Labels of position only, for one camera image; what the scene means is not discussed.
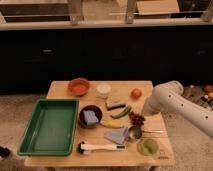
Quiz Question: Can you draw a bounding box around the dark brown bowl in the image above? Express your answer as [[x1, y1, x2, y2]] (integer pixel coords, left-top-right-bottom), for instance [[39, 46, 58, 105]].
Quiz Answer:
[[79, 105, 102, 129]]

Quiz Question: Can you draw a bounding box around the black object on floor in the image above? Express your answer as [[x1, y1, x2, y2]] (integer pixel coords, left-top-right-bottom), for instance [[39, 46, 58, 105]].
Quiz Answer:
[[0, 146, 11, 158]]

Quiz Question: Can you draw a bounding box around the orange tomato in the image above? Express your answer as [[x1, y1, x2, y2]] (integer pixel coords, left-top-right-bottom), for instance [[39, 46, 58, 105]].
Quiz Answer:
[[131, 88, 142, 99]]

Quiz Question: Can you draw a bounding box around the green plastic tray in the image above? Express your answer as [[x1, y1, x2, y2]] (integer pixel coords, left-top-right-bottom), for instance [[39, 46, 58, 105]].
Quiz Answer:
[[17, 99, 79, 156]]

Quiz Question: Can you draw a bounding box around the yellow banana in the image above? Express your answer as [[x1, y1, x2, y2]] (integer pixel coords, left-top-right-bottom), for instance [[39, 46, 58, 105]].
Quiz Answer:
[[100, 121, 123, 129]]

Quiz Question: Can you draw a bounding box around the metal measuring cup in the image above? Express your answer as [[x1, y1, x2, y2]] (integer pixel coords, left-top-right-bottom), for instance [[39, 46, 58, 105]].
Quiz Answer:
[[128, 126, 162, 140]]

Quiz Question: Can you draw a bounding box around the wooden table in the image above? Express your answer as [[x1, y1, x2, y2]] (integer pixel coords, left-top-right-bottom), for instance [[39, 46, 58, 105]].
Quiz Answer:
[[25, 81, 175, 168]]

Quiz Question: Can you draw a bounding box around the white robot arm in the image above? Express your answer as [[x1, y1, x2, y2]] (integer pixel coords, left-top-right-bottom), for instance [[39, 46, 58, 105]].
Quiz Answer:
[[142, 81, 213, 138]]

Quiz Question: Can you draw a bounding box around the dark cabinet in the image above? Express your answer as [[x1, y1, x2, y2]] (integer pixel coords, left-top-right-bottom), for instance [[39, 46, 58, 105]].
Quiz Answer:
[[0, 26, 213, 94]]

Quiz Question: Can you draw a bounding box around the green plastic cup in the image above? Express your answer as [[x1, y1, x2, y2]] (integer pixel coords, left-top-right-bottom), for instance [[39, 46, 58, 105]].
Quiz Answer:
[[137, 138, 159, 156]]

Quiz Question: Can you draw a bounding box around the dark red grape bunch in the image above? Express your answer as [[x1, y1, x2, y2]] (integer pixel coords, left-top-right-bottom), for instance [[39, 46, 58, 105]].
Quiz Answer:
[[129, 112, 146, 127]]

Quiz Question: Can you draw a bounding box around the green chili pepper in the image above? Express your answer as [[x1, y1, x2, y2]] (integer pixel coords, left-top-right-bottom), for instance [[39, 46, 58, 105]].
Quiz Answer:
[[110, 105, 132, 119]]

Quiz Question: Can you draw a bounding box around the white dish brush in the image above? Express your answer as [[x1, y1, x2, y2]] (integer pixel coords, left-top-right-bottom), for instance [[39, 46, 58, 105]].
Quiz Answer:
[[77, 142, 125, 154]]

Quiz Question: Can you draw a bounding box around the blue sponge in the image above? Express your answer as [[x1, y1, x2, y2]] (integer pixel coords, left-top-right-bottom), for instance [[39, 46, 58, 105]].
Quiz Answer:
[[83, 110, 98, 125]]

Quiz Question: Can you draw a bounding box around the white cup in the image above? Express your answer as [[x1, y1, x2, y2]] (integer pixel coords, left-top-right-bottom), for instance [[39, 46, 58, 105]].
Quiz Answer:
[[97, 83, 111, 99]]

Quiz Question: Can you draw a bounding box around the red bowl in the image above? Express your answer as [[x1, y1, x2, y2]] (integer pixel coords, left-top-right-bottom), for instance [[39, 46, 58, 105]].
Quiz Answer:
[[68, 78, 90, 96]]

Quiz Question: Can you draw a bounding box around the grey folded cloth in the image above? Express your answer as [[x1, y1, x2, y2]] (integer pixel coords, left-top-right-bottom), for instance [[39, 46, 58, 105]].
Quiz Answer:
[[104, 127, 128, 145]]

